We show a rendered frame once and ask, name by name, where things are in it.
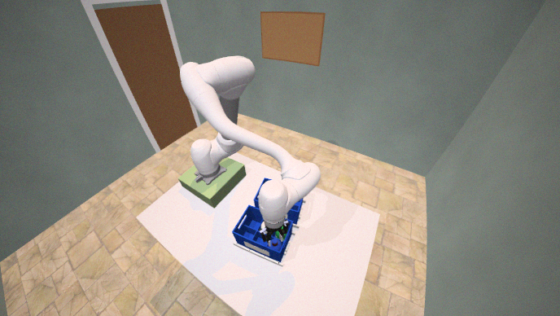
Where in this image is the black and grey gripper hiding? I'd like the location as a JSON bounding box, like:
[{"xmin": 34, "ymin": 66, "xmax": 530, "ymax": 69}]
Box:
[{"xmin": 259, "ymin": 219, "xmax": 289, "ymax": 246}]

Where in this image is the blue crate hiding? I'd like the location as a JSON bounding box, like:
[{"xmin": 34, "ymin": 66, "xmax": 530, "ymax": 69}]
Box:
[
  {"xmin": 235, "ymin": 208, "xmax": 293, "ymax": 262},
  {"xmin": 255, "ymin": 191, "xmax": 302, "ymax": 225}
]

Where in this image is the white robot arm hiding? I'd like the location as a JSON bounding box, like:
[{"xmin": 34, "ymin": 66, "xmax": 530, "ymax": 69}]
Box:
[{"xmin": 180, "ymin": 56, "xmax": 321, "ymax": 229}]

